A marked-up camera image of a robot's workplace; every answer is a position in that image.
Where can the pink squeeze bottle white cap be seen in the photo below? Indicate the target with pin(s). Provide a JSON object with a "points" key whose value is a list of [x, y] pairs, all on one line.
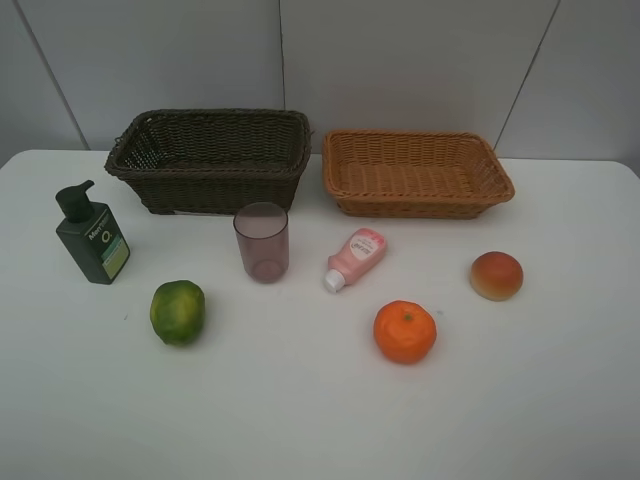
{"points": [[361, 252]]}

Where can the translucent purple plastic cup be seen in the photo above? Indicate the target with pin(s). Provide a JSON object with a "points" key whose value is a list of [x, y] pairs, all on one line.
{"points": [[262, 234]]}

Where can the orange mandarin fruit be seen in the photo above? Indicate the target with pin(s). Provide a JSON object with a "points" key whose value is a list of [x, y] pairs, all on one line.
{"points": [[404, 332]]}

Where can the red yellow peach fruit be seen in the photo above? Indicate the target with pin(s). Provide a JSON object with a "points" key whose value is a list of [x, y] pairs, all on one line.
{"points": [[496, 276]]}

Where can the dark green pump bottle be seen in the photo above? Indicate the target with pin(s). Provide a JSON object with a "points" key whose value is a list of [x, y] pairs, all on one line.
{"points": [[91, 235]]}

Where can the light orange wicker basket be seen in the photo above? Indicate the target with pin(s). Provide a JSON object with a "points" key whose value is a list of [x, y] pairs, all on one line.
{"points": [[433, 175]]}

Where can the dark brown wicker basket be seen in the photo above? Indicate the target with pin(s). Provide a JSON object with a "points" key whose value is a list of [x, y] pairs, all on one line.
{"points": [[212, 161]]}

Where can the green citrus fruit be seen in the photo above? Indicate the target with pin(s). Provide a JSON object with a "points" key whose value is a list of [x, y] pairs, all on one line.
{"points": [[177, 312]]}

